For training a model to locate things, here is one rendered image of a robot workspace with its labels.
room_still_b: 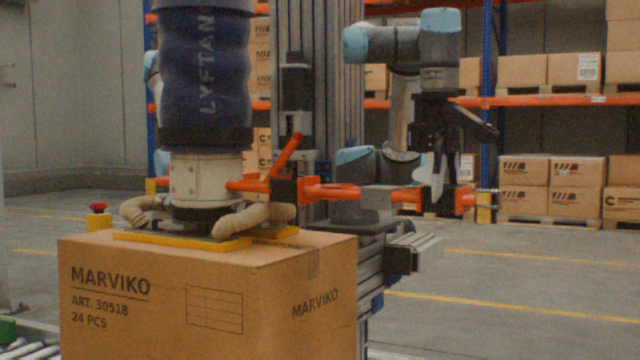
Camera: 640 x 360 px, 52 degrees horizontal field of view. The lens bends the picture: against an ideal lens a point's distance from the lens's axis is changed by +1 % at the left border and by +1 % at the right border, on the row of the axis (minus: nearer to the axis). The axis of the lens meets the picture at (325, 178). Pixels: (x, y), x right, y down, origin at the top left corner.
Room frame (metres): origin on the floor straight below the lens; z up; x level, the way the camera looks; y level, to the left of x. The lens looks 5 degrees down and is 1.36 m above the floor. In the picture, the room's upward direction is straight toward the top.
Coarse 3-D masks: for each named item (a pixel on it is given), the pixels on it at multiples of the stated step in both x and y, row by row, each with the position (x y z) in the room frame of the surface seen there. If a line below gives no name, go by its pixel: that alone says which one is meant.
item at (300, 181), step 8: (272, 176) 1.43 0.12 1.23; (280, 176) 1.45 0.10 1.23; (288, 176) 1.48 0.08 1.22; (296, 176) 1.48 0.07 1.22; (304, 176) 1.47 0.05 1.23; (312, 176) 1.42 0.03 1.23; (272, 184) 1.41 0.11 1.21; (280, 184) 1.39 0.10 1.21; (288, 184) 1.38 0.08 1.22; (296, 184) 1.38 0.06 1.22; (304, 184) 1.39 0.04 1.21; (312, 184) 1.42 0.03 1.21; (272, 192) 1.42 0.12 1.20; (280, 192) 1.40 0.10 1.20; (288, 192) 1.39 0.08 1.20; (296, 192) 1.38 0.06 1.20; (272, 200) 1.41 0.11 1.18; (280, 200) 1.39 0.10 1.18; (288, 200) 1.38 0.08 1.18; (296, 200) 1.38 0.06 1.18; (304, 200) 1.39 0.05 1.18; (312, 200) 1.42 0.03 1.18
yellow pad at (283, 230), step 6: (252, 228) 1.56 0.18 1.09; (258, 228) 1.56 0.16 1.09; (264, 228) 1.55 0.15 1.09; (270, 228) 1.54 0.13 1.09; (276, 228) 1.56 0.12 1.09; (282, 228) 1.57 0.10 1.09; (288, 228) 1.57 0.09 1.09; (294, 228) 1.58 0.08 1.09; (234, 234) 1.58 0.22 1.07; (240, 234) 1.57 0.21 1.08; (246, 234) 1.56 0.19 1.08; (252, 234) 1.55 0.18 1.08; (258, 234) 1.54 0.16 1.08; (264, 234) 1.53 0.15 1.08; (270, 234) 1.52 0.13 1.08; (276, 234) 1.52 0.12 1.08; (282, 234) 1.54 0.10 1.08; (288, 234) 1.56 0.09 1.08; (294, 234) 1.58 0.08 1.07
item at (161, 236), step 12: (132, 228) 1.54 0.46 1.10; (144, 228) 1.54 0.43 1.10; (156, 228) 1.50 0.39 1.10; (204, 228) 1.43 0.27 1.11; (132, 240) 1.49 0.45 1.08; (144, 240) 1.47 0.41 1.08; (156, 240) 1.45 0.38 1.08; (168, 240) 1.43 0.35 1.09; (180, 240) 1.42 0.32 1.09; (192, 240) 1.41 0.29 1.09; (204, 240) 1.40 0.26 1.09; (216, 240) 1.38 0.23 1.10; (228, 240) 1.40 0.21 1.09; (240, 240) 1.41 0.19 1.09
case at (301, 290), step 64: (64, 256) 1.53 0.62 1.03; (128, 256) 1.42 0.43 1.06; (192, 256) 1.33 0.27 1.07; (256, 256) 1.32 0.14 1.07; (320, 256) 1.43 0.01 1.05; (64, 320) 1.53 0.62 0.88; (128, 320) 1.42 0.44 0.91; (192, 320) 1.32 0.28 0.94; (256, 320) 1.24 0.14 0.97; (320, 320) 1.43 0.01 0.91
